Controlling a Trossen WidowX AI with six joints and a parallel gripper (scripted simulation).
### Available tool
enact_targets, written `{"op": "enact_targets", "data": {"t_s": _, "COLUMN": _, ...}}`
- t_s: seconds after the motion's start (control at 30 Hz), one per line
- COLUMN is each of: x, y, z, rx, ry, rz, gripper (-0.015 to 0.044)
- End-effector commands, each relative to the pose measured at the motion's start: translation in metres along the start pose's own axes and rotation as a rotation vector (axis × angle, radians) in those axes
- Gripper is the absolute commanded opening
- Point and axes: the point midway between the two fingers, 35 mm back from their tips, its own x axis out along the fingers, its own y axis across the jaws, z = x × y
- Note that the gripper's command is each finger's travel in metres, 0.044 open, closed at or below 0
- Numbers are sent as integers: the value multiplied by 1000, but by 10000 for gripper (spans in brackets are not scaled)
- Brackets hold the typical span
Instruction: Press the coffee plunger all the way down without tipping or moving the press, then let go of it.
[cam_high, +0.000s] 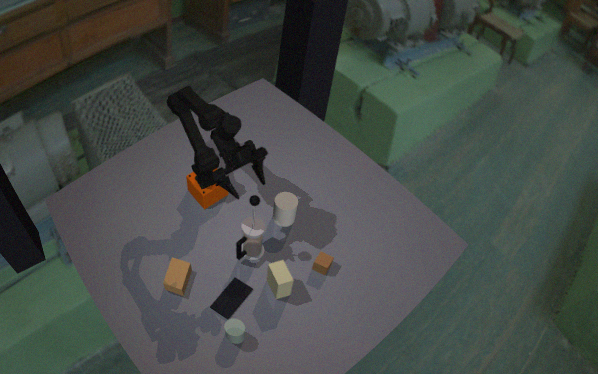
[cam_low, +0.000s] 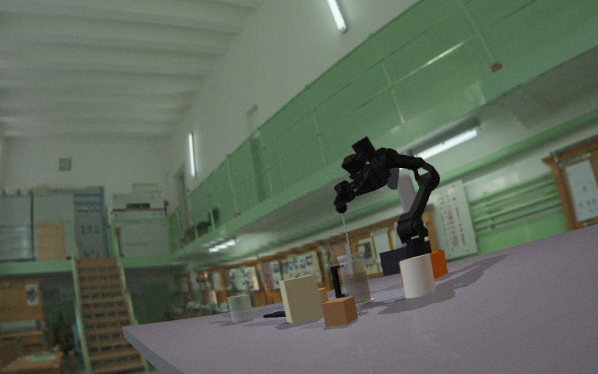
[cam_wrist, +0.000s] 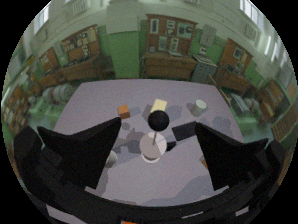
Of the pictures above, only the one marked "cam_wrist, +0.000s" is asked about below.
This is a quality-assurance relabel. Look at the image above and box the white cylinder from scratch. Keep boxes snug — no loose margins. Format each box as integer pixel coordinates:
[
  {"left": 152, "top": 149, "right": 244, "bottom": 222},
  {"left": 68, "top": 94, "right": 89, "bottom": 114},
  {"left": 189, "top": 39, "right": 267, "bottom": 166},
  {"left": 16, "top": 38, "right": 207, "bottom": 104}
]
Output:
[{"left": 104, "top": 151, "right": 118, "bottom": 168}]

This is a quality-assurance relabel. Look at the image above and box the glass french press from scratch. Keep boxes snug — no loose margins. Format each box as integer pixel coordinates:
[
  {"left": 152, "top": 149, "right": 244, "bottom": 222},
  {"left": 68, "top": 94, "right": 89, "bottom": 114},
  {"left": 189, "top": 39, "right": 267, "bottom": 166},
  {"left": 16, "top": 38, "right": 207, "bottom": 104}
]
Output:
[{"left": 140, "top": 111, "right": 177, "bottom": 163}]

